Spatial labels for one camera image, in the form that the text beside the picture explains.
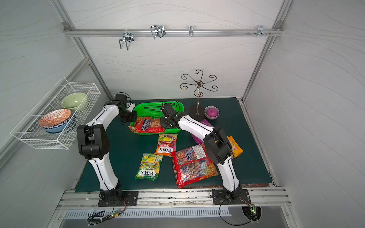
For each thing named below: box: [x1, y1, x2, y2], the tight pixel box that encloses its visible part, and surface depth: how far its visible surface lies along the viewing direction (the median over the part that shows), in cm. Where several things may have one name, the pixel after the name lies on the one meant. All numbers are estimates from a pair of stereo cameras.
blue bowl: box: [42, 113, 73, 133], surface depth 58 cm
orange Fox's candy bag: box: [154, 133, 178, 158], surface depth 94 cm
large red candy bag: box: [171, 143, 219, 190], surface depth 83 cm
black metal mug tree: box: [179, 69, 219, 116], surface depth 89 cm
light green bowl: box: [61, 92, 88, 112], surface depth 73 cm
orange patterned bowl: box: [38, 108, 72, 128], surface depth 64 cm
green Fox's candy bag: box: [134, 152, 164, 181], surface depth 84 cm
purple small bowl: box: [203, 105, 221, 120], surface depth 106 cm
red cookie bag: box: [128, 116, 166, 134], surface depth 88 cm
